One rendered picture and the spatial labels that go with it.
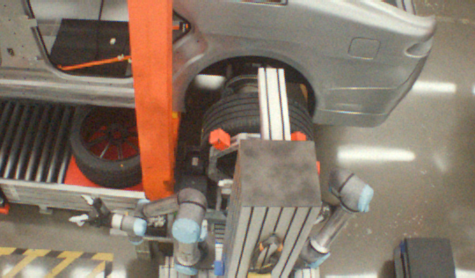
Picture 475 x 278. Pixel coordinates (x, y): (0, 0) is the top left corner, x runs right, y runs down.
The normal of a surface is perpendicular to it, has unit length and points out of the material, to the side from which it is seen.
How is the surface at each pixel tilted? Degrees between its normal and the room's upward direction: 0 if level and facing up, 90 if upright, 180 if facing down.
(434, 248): 0
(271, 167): 0
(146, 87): 90
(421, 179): 0
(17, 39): 89
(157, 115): 90
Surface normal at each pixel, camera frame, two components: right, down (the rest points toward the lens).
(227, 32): -0.04, 0.82
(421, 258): 0.09, -0.57
